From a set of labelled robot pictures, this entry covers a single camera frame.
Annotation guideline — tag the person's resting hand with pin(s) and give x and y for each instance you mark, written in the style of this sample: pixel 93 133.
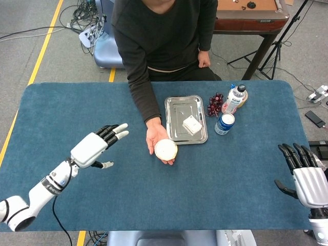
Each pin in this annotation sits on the person's resting hand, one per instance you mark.
pixel 204 60

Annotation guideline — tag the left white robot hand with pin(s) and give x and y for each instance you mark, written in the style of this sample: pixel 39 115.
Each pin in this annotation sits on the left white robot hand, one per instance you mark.
pixel 88 150

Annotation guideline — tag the person's open hand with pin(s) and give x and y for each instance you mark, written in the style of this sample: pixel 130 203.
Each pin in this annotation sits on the person's open hand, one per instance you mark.
pixel 156 139

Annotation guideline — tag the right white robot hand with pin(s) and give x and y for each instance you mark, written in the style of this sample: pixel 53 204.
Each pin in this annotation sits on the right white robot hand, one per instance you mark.
pixel 310 179

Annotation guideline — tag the person's dark-sleeved forearm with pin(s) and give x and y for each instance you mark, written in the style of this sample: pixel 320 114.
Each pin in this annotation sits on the person's dark-sleeved forearm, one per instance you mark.
pixel 141 84

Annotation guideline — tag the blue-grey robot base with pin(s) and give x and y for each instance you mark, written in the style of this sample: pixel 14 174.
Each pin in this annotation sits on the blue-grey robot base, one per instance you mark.
pixel 106 46

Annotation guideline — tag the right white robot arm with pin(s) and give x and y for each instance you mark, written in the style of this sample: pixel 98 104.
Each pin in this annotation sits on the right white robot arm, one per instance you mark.
pixel 319 225

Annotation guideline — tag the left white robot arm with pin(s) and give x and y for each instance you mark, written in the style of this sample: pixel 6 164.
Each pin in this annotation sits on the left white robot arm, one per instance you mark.
pixel 36 194

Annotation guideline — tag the black pedal box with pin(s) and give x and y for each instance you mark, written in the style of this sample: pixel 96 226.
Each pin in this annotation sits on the black pedal box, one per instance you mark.
pixel 319 148

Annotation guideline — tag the silver metal tray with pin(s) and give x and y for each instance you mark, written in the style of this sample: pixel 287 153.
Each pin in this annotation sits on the silver metal tray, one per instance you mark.
pixel 185 119

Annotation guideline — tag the small white box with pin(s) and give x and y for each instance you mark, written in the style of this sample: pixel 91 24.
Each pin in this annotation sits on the small white box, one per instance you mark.
pixel 192 125

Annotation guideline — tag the blue table cloth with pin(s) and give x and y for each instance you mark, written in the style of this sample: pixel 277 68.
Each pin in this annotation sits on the blue table cloth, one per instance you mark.
pixel 102 192

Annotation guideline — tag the person in dark sweater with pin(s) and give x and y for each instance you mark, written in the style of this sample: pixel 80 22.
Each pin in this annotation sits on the person in dark sweater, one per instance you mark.
pixel 164 38

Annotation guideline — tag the bunch of dark red grapes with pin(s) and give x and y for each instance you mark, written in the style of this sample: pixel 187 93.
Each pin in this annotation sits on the bunch of dark red grapes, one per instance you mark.
pixel 214 105

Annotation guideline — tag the plastic bottle with black cap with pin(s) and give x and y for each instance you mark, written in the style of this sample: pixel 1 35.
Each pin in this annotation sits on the plastic bottle with black cap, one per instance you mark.
pixel 234 100

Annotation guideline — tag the black smartphone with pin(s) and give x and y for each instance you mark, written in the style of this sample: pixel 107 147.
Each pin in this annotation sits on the black smartphone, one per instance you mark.
pixel 315 119

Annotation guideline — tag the brown wooden table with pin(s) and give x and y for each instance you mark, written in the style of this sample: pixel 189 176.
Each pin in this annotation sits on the brown wooden table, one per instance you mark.
pixel 252 23

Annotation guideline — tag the blue drink can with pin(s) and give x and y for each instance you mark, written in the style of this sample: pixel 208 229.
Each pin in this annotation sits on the blue drink can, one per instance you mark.
pixel 224 124

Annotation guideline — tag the black tripod stand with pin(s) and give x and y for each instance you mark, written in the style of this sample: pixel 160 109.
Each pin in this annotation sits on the black tripod stand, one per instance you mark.
pixel 279 43

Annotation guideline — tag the grey robot torso base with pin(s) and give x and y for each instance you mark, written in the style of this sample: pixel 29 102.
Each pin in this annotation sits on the grey robot torso base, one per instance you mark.
pixel 179 238

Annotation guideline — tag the white power strip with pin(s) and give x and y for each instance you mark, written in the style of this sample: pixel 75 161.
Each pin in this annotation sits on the white power strip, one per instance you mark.
pixel 88 36

